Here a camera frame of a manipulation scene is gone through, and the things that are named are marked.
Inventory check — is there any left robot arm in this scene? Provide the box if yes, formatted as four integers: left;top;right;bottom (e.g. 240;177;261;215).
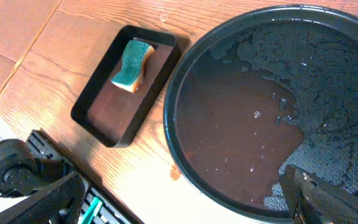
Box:
0;139;72;198

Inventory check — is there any round black tray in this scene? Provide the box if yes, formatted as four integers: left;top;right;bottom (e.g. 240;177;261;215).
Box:
163;5;358;223

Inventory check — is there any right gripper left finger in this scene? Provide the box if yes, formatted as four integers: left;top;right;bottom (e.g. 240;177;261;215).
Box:
0;173;85;224

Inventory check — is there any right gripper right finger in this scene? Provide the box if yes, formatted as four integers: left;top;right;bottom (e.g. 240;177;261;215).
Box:
279;165;358;223

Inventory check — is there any green yellow sponge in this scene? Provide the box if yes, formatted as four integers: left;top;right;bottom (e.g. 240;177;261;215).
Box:
111;40;155;93

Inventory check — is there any rectangular dark brown tray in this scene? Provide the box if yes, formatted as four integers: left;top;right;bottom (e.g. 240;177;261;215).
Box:
71;26;181;147

